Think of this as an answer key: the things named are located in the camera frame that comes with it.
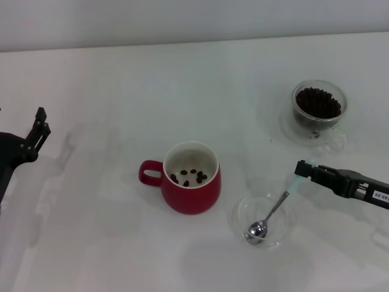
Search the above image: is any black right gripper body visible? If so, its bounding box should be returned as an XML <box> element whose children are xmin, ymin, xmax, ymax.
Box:
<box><xmin>345</xmin><ymin>169</ymin><xmax>389</xmax><ymax>210</ymax></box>

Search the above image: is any small coffee bean portion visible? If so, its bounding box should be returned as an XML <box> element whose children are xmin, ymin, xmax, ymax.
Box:
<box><xmin>170</xmin><ymin>168</ymin><xmax>209</xmax><ymax>187</ymax></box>

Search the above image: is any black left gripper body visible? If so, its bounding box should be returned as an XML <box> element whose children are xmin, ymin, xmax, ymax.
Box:
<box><xmin>0</xmin><ymin>131</ymin><xmax>39</xmax><ymax>210</ymax></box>

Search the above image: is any clear glass saucer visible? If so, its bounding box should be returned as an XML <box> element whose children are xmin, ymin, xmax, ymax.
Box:
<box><xmin>278</xmin><ymin>108</ymin><xmax>341</xmax><ymax>148</ymax></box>

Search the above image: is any clear glass cup with handle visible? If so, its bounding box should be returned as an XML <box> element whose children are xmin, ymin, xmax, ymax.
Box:
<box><xmin>291</xmin><ymin>79</ymin><xmax>349</xmax><ymax>152</ymax></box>

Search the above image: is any red ceramic mug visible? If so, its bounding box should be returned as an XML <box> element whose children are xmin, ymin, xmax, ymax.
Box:
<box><xmin>139</xmin><ymin>140</ymin><xmax>222</xmax><ymax>215</ymax></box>

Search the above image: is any coffee bean pile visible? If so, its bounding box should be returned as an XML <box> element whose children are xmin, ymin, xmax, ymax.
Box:
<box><xmin>295</xmin><ymin>87</ymin><xmax>342</xmax><ymax>128</ymax></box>

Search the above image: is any small clear glass dish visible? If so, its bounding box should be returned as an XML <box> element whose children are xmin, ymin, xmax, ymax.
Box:
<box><xmin>227</xmin><ymin>193</ymin><xmax>291</xmax><ymax>250</ymax></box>

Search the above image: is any steel spoon with blue handle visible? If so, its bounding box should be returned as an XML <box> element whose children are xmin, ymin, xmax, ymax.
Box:
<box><xmin>246</xmin><ymin>158</ymin><xmax>317</xmax><ymax>246</ymax></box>

